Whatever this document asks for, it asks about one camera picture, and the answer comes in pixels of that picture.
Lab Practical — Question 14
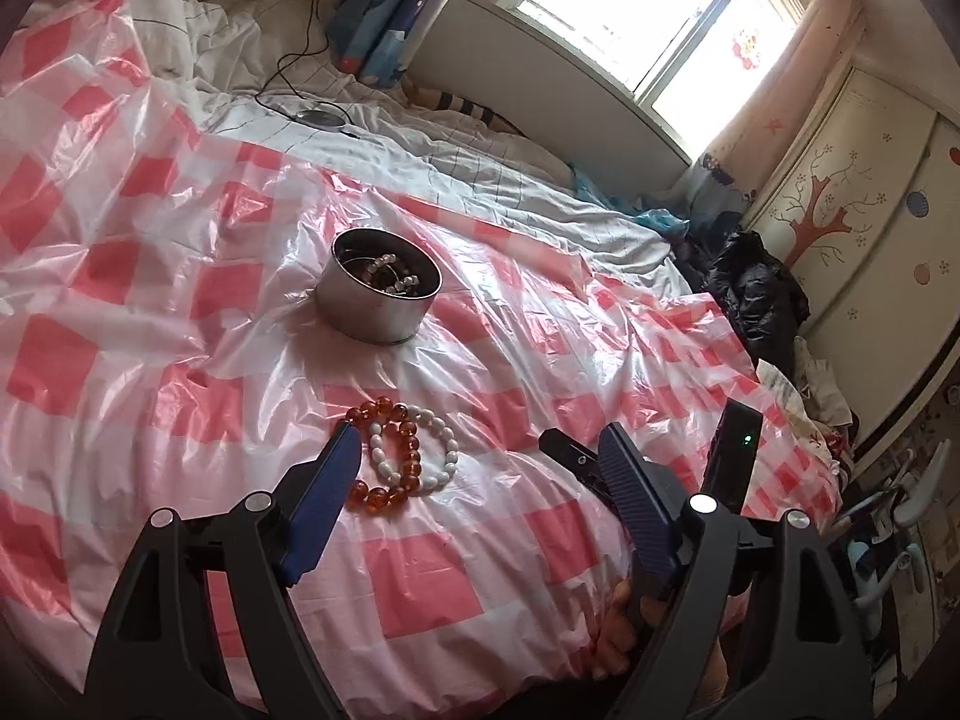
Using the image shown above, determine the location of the amber bead bracelet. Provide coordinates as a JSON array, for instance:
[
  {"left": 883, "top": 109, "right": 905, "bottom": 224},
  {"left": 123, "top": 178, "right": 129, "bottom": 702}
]
[{"left": 345, "top": 396, "right": 422, "bottom": 515}]

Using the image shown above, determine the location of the white headboard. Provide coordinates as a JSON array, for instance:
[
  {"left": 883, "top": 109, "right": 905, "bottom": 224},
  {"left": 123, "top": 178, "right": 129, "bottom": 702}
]
[{"left": 405, "top": 0, "right": 695, "bottom": 181}]

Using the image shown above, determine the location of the person's right hand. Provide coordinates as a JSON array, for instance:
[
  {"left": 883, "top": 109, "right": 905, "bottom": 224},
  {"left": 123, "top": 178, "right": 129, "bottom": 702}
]
[{"left": 592, "top": 577, "right": 653, "bottom": 680}]

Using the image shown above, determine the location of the pile of clothes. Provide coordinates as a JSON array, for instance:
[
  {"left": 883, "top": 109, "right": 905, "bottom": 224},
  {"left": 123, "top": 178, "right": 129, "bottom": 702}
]
[{"left": 754, "top": 337, "right": 856, "bottom": 458}]

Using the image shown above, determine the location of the white quilt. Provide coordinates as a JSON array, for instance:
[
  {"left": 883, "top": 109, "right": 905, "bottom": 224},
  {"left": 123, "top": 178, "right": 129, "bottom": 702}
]
[{"left": 22, "top": 0, "right": 695, "bottom": 293}]

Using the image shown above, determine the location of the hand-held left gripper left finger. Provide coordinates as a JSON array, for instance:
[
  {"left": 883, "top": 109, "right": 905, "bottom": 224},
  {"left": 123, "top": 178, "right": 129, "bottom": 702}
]
[{"left": 84, "top": 420, "right": 362, "bottom": 720}]

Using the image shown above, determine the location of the striped pillow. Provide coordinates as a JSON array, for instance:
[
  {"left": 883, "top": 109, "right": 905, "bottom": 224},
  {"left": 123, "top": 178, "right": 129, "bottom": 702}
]
[{"left": 409, "top": 82, "right": 526, "bottom": 136}]

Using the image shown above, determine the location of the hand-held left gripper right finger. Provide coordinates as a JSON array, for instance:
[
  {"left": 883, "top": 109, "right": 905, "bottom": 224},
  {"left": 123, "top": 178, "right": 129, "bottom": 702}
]
[{"left": 598, "top": 421, "right": 875, "bottom": 720}]

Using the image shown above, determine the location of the white bead bracelet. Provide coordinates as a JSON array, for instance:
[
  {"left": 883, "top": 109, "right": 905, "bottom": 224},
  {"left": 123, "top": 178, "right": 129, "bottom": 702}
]
[{"left": 367, "top": 405, "right": 460, "bottom": 496}]

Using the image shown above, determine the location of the white chair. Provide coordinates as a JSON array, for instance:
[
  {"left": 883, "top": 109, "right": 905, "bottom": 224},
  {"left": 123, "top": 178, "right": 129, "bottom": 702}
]
[{"left": 832, "top": 439, "right": 950, "bottom": 616}]

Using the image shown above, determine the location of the wardrobe with tree print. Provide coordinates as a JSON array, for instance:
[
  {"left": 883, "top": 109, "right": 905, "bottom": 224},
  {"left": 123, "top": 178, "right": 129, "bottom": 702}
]
[{"left": 742, "top": 64, "right": 960, "bottom": 458}]

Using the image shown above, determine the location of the black jacket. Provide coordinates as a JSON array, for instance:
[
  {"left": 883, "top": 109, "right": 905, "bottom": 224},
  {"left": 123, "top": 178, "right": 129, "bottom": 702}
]
[{"left": 705, "top": 229, "right": 811, "bottom": 376}]

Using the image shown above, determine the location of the clear bead bracelet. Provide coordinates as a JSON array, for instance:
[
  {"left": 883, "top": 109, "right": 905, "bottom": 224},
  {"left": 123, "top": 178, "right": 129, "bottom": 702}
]
[{"left": 341, "top": 251, "right": 421, "bottom": 293}]

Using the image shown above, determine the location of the black cable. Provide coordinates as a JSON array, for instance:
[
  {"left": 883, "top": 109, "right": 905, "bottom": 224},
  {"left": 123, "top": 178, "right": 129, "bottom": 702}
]
[{"left": 255, "top": 0, "right": 368, "bottom": 121}]

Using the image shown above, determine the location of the pink checkered plastic sheet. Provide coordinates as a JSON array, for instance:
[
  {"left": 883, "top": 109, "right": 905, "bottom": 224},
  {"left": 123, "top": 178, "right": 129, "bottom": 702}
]
[{"left": 0, "top": 0, "right": 845, "bottom": 691}]

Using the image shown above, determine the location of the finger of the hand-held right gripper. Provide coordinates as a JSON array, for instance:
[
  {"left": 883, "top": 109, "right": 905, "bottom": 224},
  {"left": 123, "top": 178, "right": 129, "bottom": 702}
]
[{"left": 538, "top": 427, "right": 623, "bottom": 505}]

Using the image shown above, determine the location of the light blue cloth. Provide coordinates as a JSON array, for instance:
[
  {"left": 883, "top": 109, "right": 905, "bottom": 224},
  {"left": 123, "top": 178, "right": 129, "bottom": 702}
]
[{"left": 570, "top": 161, "right": 691, "bottom": 241}]

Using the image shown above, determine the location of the round metal tin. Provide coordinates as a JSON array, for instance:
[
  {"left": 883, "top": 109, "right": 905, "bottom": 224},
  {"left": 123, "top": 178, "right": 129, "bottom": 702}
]
[{"left": 315, "top": 229, "right": 443, "bottom": 346}]

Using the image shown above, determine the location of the window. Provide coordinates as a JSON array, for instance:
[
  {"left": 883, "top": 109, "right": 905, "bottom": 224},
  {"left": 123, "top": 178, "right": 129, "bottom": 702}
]
[{"left": 495, "top": 0, "right": 833, "bottom": 121}]

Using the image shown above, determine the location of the pink curtain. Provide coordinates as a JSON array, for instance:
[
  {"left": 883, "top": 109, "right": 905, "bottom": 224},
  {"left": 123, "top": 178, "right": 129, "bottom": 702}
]
[{"left": 705, "top": 0, "right": 863, "bottom": 196}]

